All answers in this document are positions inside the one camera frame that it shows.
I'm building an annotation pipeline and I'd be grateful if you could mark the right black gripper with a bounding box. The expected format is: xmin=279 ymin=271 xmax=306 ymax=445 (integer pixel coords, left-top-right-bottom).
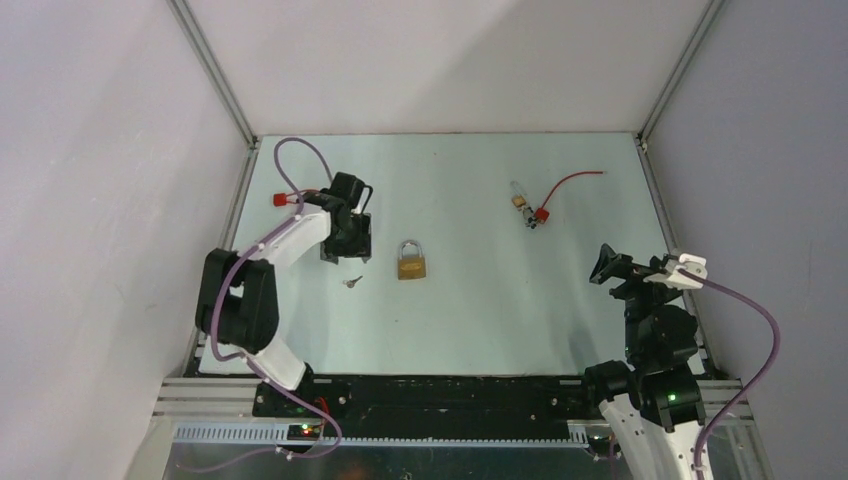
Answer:
xmin=588 ymin=242 xmax=680 ymax=360

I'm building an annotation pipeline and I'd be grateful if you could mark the small silver key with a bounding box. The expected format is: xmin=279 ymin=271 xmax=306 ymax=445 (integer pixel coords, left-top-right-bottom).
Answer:
xmin=343 ymin=276 xmax=362 ymax=288

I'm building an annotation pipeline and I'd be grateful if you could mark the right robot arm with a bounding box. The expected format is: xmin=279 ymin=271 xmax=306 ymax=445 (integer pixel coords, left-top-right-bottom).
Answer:
xmin=581 ymin=247 xmax=714 ymax=479

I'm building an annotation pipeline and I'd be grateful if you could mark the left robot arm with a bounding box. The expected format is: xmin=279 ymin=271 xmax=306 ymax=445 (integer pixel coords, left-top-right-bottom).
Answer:
xmin=196 ymin=172 xmax=624 ymax=417

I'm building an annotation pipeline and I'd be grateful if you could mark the small key bunch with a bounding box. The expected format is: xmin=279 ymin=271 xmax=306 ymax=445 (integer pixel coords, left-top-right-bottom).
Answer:
xmin=521 ymin=207 xmax=538 ymax=229

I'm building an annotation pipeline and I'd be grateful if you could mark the small brass padlock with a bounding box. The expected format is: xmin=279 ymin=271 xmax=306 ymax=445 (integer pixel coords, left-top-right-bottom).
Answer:
xmin=510 ymin=181 xmax=527 ymax=210

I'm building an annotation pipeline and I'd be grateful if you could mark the right controller board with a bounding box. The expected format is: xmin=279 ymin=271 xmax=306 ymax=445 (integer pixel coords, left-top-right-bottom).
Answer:
xmin=586 ymin=433 xmax=621 ymax=461

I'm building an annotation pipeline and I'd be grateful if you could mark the controller board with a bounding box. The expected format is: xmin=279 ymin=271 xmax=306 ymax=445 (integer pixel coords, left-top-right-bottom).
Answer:
xmin=286 ymin=424 xmax=323 ymax=442
xmin=586 ymin=433 xmax=621 ymax=461

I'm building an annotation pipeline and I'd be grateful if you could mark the left controller board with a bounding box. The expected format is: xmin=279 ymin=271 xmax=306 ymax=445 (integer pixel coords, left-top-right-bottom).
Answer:
xmin=286 ymin=424 xmax=323 ymax=442

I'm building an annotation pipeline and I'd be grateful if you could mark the red cable seal open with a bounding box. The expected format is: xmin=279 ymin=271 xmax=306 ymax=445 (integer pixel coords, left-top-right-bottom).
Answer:
xmin=534 ymin=170 xmax=605 ymax=224

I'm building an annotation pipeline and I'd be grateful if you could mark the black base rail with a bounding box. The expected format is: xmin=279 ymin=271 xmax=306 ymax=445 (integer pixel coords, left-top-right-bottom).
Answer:
xmin=252 ymin=374 xmax=601 ymax=441

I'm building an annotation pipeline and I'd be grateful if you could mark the grey slotted cable duct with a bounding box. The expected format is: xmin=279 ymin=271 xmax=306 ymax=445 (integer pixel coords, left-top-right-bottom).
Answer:
xmin=173 ymin=423 xmax=591 ymax=446

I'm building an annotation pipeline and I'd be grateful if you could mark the right aluminium frame post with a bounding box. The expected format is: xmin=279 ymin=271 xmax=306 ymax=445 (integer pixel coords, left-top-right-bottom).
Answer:
xmin=637 ymin=0 xmax=727 ymax=145

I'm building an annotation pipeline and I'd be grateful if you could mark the aluminium frame post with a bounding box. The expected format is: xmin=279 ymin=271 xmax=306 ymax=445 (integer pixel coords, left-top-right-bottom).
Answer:
xmin=637 ymin=0 xmax=727 ymax=145
xmin=167 ymin=0 xmax=257 ymax=148

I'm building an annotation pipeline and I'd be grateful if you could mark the left aluminium frame post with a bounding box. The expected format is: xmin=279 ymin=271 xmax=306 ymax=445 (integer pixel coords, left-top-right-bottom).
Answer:
xmin=167 ymin=0 xmax=257 ymax=148

